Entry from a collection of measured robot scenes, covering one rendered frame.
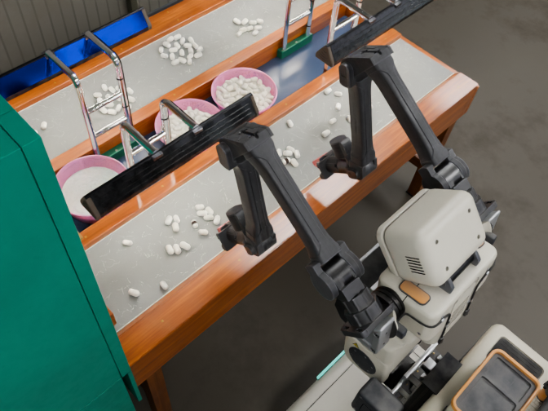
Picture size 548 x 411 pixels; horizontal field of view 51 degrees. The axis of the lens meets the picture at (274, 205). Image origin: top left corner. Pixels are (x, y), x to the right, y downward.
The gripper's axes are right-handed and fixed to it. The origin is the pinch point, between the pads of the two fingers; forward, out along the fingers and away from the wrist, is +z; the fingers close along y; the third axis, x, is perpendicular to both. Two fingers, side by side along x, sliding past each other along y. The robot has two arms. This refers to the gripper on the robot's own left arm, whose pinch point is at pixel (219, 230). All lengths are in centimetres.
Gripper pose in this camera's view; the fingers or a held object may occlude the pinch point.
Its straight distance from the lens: 184.0
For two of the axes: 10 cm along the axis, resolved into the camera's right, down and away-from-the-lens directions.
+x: 4.1, 8.4, 3.7
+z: -5.8, -0.8, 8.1
